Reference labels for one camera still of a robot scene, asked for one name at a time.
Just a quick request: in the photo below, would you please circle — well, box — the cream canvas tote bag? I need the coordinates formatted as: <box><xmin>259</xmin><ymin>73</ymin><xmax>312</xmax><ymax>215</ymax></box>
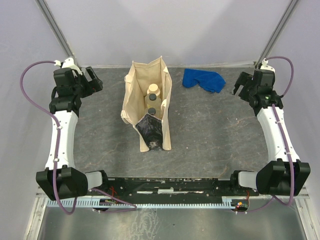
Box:
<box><xmin>120</xmin><ymin>57</ymin><xmax>173</xmax><ymax>152</ymax></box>

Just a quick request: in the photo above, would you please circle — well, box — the cream round jar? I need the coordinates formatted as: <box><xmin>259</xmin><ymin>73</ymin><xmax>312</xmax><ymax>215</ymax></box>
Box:
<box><xmin>147</xmin><ymin>83</ymin><xmax>161</xmax><ymax>97</ymax></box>

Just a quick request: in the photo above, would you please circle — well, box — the clear bottle grey cap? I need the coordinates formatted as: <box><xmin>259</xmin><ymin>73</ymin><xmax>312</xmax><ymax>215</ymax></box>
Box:
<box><xmin>145</xmin><ymin>93</ymin><xmax>162</xmax><ymax>110</ymax></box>

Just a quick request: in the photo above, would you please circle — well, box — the clear square bottle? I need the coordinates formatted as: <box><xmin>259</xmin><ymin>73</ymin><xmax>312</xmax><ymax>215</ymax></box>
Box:
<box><xmin>145</xmin><ymin>107</ymin><xmax>161</xmax><ymax>119</ymax></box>

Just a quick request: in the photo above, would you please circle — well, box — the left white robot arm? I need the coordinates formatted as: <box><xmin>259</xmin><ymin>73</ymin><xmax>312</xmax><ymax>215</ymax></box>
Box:
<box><xmin>36</xmin><ymin>66</ymin><xmax>111</xmax><ymax>201</ymax></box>

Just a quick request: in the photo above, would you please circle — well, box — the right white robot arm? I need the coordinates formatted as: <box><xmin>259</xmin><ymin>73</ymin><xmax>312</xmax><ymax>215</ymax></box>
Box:
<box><xmin>228</xmin><ymin>69</ymin><xmax>311</xmax><ymax>196</ymax></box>

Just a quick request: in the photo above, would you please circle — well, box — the blue cloth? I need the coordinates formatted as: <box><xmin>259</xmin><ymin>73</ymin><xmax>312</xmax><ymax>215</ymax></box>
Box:
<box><xmin>182</xmin><ymin>68</ymin><xmax>226</xmax><ymax>93</ymax></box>

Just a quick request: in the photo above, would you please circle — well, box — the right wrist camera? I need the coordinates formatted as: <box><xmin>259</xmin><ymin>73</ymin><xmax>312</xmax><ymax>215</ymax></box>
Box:
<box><xmin>257</xmin><ymin>58</ymin><xmax>275</xmax><ymax>73</ymax></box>

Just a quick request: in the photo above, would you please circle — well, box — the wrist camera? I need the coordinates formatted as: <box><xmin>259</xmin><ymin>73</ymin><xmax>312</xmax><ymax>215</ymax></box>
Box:
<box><xmin>54</xmin><ymin>57</ymin><xmax>83</xmax><ymax>75</ymax></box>
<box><xmin>257</xmin><ymin>58</ymin><xmax>275</xmax><ymax>73</ymax></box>

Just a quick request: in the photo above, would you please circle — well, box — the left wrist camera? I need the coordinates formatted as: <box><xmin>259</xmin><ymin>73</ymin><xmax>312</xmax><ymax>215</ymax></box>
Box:
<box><xmin>54</xmin><ymin>57</ymin><xmax>83</xmax><ymax>75</ymax></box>

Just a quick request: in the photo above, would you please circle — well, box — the right aluminium frame post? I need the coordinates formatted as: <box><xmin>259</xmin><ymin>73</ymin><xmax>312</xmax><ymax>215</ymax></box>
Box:
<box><xmin>254</xmin><ymin>0</ymin><xmax>300</xmax><ymax>68</ymax></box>

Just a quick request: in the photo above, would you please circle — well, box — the aluminium frame post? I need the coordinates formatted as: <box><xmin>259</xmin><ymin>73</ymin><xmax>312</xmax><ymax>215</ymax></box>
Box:
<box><xmin>35</xmin><ymin>0</ymin><xmax>81</xmax><ymax>68</ymax></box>
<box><xmin>254</xmin><ymin>0</ymin><xmax>300</xmax><ymax>68</ymax></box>

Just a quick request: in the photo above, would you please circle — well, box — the left aluminium frame post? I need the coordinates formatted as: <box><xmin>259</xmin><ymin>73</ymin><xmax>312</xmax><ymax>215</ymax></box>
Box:
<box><xmin>35</xmin><ymin>0</ymin><xmax>81</xmax><ymax>68</ymax></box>

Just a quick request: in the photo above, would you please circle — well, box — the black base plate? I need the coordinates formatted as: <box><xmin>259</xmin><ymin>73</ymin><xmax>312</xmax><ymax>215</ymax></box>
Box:
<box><xmin>98</xmin><ymin>177</ymin><xmax>258</xmax><ymax>205</ymax></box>

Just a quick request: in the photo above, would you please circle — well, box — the aluminium frame rail front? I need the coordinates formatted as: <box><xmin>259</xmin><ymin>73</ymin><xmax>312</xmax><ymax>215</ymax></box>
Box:
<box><xmin>35</xmin><ymin>185</ymin><xmax>309</xmax><ymax>198</ymax></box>

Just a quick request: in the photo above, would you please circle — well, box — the white slotted cable duct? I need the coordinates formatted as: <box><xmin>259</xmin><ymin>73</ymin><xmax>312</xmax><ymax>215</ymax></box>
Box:
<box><xmin>46</xmin><ymin>196</ymin><xmax>237</xmax><ymax>208</ymax></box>

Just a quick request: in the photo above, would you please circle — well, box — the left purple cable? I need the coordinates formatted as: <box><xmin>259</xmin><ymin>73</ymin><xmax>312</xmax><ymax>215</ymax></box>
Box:
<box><xmin>19</xmin><ymin>60</ymin><xmax>138</xmax><ymax>216</ymax></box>

